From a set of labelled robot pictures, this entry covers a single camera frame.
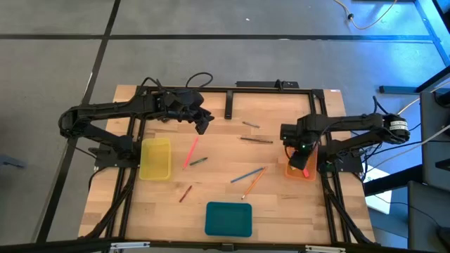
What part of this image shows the black diagonal beam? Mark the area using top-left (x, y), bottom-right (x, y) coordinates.
top-left (363, 164), bottom-right (423, 197)

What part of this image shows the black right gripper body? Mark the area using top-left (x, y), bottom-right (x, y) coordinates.
top-left (288, 150), bottom-right (314, 171)

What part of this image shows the orange pencil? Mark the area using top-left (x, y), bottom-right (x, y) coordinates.
top-left (240, 166), bottom-right (269, 201)

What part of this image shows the blue pencil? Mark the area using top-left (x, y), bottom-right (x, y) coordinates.
top-left (230, 167), bottom-right (265, 184)

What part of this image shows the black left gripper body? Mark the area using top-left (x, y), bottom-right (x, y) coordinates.
top-left (155, 88), bottom-right (212, 123)

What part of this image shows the grey desk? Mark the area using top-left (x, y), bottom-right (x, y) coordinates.
top-left (419, 89), bottom-right (450, 173)

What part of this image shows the brown crayon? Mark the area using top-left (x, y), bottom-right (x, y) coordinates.
top-left (178, 185), bottom-right (193, 204)

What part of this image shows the grey cabinet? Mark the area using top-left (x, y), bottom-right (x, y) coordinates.
top-left (406, 180), bottom-right (450, 253)

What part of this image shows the yellow plastic bin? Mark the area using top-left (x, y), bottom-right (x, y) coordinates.
top-left (139, 137), bottom-right (172, 181)

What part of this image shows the blue metal table frame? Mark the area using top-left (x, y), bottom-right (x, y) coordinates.
top-left (378, 0), bottom-right (450, 95)

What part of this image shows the white cable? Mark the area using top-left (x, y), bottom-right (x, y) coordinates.
top-left (396, 79), bottom-right (450, 116)

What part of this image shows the black rail with camera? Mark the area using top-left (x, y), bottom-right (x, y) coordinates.
top-left (0, 238), bottom-right (450, 253)

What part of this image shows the orange plastic bin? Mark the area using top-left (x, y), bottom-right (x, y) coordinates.
top-left (284, 145), bottom-right (319, 182)

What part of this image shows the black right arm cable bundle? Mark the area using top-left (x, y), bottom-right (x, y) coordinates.
top-left (351, 138), bottom-right (423, 174)

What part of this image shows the dark thin pen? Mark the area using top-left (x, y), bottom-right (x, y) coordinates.
top-left (239, 136), bottom-right (274, 145)

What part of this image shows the pink pen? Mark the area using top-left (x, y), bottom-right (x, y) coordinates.
top-left (182, 136), bottom-right (200, 171)

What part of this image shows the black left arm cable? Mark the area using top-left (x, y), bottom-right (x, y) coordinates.
top-left (185, 71), bottom-right (214, 89)

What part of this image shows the beige floor cable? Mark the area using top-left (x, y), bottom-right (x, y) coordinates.
top-left (333, 0), bottom-right (399, 31)

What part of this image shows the black aluminium table frame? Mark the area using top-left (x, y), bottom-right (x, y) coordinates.
top-left (77, 85), bottom-right (376, 246)

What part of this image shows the teal plastic bin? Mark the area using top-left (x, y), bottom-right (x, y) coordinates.
top-left (205, 201), bottom-right (253, 238)

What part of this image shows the white paper sheet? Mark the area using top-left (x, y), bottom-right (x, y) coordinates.
top-left (364, 164), bottom-right (392, 216)

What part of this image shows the silver rail bracket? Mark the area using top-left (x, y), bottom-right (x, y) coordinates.
top-left (304, 245), bottom-right (347, 253)
top-left (110, 241), bottom-right (151, 251)

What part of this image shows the black bar behind table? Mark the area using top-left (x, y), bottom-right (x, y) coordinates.
top-left (235, 79), bottom-right (300, 89)

